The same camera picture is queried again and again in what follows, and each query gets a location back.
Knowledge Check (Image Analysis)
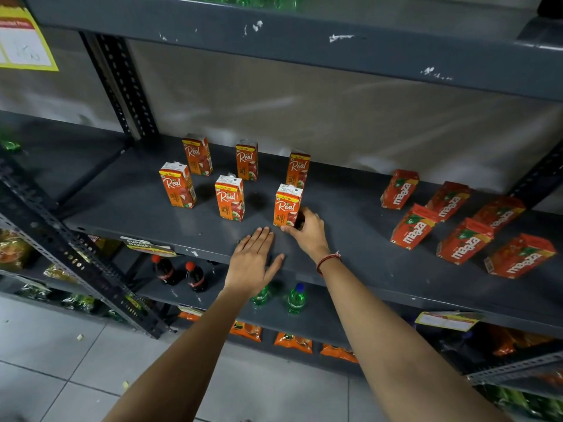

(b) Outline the person's left hand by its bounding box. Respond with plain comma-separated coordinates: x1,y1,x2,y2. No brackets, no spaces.
223,227,286,300

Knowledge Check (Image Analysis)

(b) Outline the person's right hand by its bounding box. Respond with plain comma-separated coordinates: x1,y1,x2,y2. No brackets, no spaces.
280,207,331,264

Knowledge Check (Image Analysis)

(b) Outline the small orange juice carton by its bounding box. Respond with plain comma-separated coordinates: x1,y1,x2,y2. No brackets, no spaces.
273,184,303,228

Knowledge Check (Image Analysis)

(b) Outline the person's right forearm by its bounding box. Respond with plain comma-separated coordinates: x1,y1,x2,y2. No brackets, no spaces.
318,256,513,422

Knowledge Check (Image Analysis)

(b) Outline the person's left forearm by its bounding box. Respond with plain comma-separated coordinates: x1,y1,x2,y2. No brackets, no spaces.
102,287,256,422

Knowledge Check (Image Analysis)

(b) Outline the green soda bottle blue cap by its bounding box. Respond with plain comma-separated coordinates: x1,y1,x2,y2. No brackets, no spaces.
288,282,308,315

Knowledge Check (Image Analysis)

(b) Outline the group of orange juice cartons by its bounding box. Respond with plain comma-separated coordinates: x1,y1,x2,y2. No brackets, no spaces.
159,134,311,223

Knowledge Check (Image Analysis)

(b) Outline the dark cola bottle red cap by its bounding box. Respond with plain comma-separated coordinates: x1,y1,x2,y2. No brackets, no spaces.
185,261,207,293
151,255,179,286

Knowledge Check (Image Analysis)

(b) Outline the grey metal shelving rack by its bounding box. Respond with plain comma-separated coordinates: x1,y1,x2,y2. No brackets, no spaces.
22,0,563,402
0,110,173,340

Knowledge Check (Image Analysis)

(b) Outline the green snack packet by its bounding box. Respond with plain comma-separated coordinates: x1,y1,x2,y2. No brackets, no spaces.
17,283,52,302
62,294,96,313

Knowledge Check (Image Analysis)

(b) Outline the group of red drink cartons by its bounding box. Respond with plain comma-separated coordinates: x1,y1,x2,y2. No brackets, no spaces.
380,169,557,279

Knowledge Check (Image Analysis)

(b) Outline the yellow snack packet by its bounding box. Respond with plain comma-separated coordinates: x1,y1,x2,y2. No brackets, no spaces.
43,263,81,284
0,229,35,271

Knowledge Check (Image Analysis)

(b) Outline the pile of green packets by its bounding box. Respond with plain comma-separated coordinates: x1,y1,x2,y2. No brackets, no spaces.
477,384,563,420

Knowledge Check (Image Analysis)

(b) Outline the yellow white price sign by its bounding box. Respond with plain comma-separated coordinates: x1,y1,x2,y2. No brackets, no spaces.
0,5,59,72

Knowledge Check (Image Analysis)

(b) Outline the red thread bracelet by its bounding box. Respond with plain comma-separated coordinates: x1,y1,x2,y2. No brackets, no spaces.
316,252,342,276

